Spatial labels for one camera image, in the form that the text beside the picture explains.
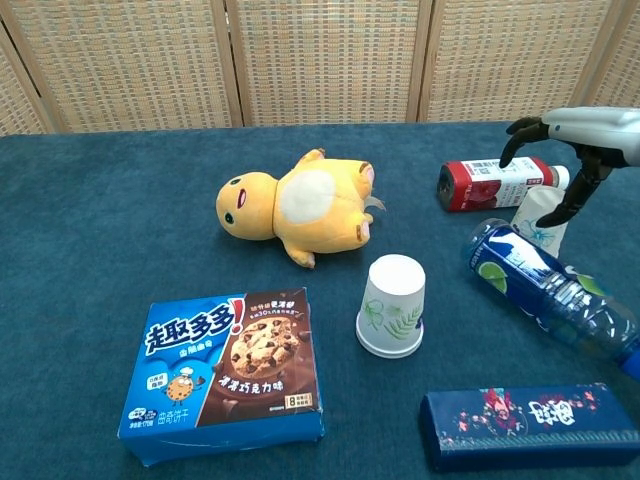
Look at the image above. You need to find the yellow plush duck toy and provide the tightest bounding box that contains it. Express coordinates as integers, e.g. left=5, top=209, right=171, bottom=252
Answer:
left=215, top=148, right=388, bottom=270

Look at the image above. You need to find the paper cup green leaf print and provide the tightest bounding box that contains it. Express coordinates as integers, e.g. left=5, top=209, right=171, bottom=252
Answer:
left=355, top=253, right=427, bottom=354

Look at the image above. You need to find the red juice bottle white cap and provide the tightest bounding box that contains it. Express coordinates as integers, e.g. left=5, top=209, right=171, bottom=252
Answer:
left=438, top=156, right=571, bottom=214

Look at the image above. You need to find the dark blue long floral box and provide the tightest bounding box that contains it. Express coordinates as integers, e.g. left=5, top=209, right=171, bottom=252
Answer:
left=418, top=382, right=640, bottom=474

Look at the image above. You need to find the paper cup blue flower print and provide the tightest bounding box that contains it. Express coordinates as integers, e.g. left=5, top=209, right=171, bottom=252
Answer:
left=510, top=185, right=571, bottom=259

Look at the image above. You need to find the blue chocolate cookie box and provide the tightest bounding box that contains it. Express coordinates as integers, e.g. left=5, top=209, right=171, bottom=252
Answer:
left=117, top=286, right=325, bottom=468

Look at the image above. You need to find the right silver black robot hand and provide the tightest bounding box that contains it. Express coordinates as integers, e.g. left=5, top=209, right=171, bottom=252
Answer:
left=499, top=106, right=640, bottom=229

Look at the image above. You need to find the teal tablecloth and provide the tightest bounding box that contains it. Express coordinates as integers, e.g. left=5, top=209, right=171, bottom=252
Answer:
left=0, top=118, right=640, bottom=480

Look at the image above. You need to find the blue label water bottle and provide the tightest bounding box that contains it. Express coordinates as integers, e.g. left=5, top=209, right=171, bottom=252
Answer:
left=465, top=218, right=640, bottom=382

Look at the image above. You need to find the woven wooden screen panel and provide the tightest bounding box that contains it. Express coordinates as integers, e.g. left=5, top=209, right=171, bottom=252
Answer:
left=574, top=0, right=640, bottom=111
left=418, top=0, right=626, bottom=124
left=0, top=0, right=246, bottom=134
left=0, top=19, right=54, bottom=137
left=224, top=0, right=434, bottom=127

